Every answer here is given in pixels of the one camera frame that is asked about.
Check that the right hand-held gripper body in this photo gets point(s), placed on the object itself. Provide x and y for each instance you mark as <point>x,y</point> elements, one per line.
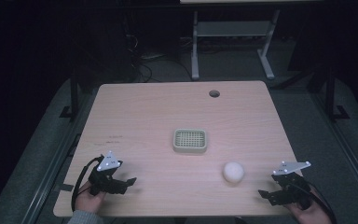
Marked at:
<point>292,184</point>

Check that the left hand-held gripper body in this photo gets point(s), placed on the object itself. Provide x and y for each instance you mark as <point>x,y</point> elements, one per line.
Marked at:
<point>103,178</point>

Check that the person's left hand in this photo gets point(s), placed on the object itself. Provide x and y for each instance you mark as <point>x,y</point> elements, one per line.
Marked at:
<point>89,201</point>

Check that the person's right hand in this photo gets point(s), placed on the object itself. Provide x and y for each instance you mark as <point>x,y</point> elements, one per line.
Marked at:
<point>310,214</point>

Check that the white round ball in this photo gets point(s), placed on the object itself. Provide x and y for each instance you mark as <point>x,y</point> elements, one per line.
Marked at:
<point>233,172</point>

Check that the beige plastic basket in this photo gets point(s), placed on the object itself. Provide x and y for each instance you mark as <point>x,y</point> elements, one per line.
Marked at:
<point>190,140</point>

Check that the black metal stand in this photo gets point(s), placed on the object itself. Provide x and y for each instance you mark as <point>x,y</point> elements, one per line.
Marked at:
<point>73,96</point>
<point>331,93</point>

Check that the grey metal rail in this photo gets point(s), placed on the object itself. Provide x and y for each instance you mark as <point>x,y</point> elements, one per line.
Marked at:
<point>45,175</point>
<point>346,152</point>

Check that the white metal table frame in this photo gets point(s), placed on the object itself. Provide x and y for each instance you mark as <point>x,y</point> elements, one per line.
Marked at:
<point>233,29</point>

